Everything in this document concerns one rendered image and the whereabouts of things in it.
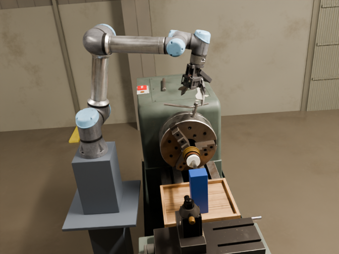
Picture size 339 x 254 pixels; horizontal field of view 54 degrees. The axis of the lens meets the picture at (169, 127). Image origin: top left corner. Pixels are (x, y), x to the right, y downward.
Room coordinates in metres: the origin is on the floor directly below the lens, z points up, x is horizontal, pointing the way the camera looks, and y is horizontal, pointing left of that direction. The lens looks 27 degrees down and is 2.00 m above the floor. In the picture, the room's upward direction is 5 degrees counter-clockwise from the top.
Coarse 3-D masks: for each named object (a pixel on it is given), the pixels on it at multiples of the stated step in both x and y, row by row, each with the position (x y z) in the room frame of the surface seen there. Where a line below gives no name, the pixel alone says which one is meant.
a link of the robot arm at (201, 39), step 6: (198, 30) 1.57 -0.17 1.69; (192, 36) 1.55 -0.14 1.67; (198, 36) 1.53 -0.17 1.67; (204, 36) 1.53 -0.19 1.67; (192, 42) 1.53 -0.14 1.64; (198, 42) 1.53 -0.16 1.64; (204, 42) 1.53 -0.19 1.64; (192, 48) 1.54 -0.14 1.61; (198, 48) 1.53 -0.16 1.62; (204, 48) 1.53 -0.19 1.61; (198, 54) 1.53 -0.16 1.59; (204, 54) 1.53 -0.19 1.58
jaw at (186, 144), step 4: (172, 128) 1.55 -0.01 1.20; (176, 128) 1.54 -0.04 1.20; (172, 132) 1.53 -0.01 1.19; (176, 132) 1.51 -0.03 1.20; (180, 132) 1.51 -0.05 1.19; (176, 136) 1.51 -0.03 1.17; (180, 136) 1.51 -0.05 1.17; (184, 136) 1.53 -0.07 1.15; (180, 140) 1.49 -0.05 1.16; (184, 140) 1.49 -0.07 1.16; (180, 144) 1.49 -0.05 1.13; (184, 144) 1.49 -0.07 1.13; (188, 144) 1.48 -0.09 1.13; (184, 148) 1.47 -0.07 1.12
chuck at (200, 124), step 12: (168, 120) 1.63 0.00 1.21; (180, 120) 1.56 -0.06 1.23; (192, 120) 1.55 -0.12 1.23; (204, 120) 1.60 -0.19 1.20; (168, 132) 1.54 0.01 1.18; (192, 132) 1.55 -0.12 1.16; (204, 132) 1.56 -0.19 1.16; (168, 144) 1.54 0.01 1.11; (192, 144) 1.63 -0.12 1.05; (168, 156) 1.54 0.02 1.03; (204, 156) 1.55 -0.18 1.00; (192, 168) 1.55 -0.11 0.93
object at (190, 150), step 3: (189, 147) 1.46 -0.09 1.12; (192, 147) 1.46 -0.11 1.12; (195, 147) 1.47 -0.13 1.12; (186, 150) 1.45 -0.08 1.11; (189, 150) 1.44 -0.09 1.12; (192, 150) 1.44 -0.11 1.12; (195, 150) 1.44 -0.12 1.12; (198, 150) 1.47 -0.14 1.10; (183, 153) 1.46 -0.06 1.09; (186, 153) 1.43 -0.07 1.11; (189, 153) 1.42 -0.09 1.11; (192, 153) 1.41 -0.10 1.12; (195, 153) 1.42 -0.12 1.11; (198, 153) 1.44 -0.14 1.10; (183, 156) 1.46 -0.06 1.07; (186, 156) 1.42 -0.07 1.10; (198, 156) 1.41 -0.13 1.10; (186, 159) 1.40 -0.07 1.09; (186, 162) 1.40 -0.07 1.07
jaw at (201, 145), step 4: (212, 140) 1.56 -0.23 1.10; (196, 144) 1.53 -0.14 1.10; (200, 144) 1.53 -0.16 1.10; (204, 144) 1.52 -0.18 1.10; (208, 144) 1.52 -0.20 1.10; (212, 144) 1.52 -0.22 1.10; (200, 148) 1.49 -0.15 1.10; (204, 148) 1.49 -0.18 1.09; (208, 148) 1.52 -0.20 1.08; (212, 148) 1.52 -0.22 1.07; (200, 152) 1.47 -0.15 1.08; (204, 152) 1.49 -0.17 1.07
